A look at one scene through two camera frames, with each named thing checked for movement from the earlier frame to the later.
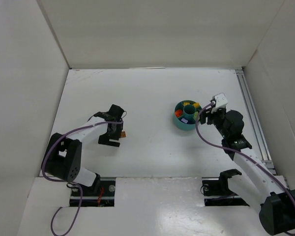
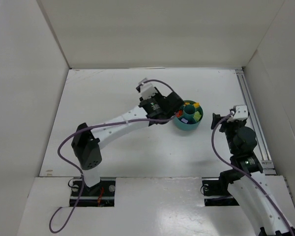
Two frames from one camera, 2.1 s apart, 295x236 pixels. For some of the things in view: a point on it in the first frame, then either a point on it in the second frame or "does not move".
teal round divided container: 185,114 does not move
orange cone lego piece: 178,113 does not move
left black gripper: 110,139 -> 174,103
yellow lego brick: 196,104 does not move
